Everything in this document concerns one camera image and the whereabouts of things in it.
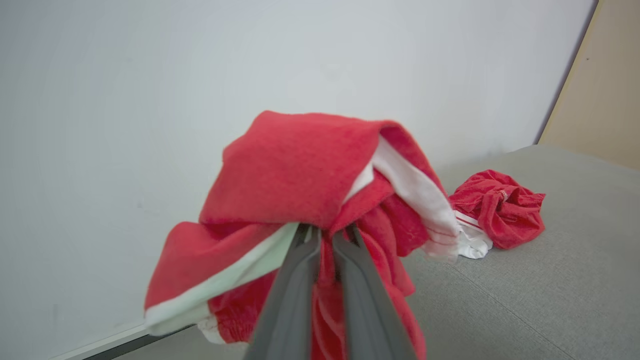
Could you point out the red garment with striped cuff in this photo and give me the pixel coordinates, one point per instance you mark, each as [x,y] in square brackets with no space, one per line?
[505,210]

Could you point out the red garment with wide white band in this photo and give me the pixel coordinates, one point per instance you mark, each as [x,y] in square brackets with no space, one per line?
[290,175]

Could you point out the white and black baseboard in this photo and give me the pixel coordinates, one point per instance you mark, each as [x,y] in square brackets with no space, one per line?
[115,342]

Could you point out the beige wooden panel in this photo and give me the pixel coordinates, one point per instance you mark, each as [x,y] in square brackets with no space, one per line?
[600,85]

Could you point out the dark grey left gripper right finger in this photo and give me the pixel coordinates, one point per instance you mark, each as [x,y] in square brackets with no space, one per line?
[367,310]

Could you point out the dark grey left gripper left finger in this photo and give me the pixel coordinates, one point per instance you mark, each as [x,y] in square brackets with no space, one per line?
[290,305]

